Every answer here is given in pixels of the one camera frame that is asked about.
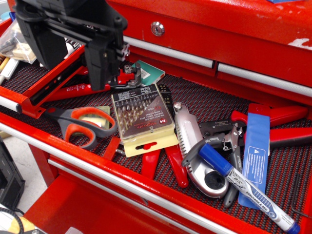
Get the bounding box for red handled crimping pliers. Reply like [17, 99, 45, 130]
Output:
[199, 105, 312, 148]

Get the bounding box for red tool chest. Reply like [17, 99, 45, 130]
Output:
[0, 0, 312, 234]

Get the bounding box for clear bag of erasers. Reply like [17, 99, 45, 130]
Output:
[0, 20, 37, 64]

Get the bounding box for yellow green sticky notepad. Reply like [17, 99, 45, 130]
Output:
[79, 106, 111, 129]

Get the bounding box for blue BIC whiteboard marker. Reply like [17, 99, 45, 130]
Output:
[199, 144, 300, 234]

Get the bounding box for silver drawer lock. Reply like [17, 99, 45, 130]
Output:
[151, 21, 165, 37]

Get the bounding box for teal small box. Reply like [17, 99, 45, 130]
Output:
[137, 60, 165, 87]

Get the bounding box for red grey scissors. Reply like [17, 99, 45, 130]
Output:
[43, 107, 117, 150]

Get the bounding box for red wire stripper tool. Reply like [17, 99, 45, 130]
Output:
[46, 62, 141, 101]

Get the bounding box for drill bit set case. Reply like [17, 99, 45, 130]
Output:
[111, 84, 178, 157]

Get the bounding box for small open red drawer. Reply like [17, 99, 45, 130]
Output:
[0, 18, 86, 119]

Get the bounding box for black Expo marker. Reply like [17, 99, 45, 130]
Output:
[64, 39, 81, 58]

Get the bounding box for silver utility knife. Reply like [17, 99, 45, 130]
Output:
[173, 102, 228, 198]

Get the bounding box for black red drawer liner mat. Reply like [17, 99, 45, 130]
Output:
[0, 53, 312, 234]

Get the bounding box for grey handled side cutters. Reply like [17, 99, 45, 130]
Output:
[181, 123, 244, 209]

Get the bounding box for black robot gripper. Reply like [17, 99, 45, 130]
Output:
[14, 0, 129, 83]

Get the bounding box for black box on floor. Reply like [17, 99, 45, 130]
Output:
[0, 138, 25, 210]

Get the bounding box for black hex key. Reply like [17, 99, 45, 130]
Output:
[291, 174, 310, 218]

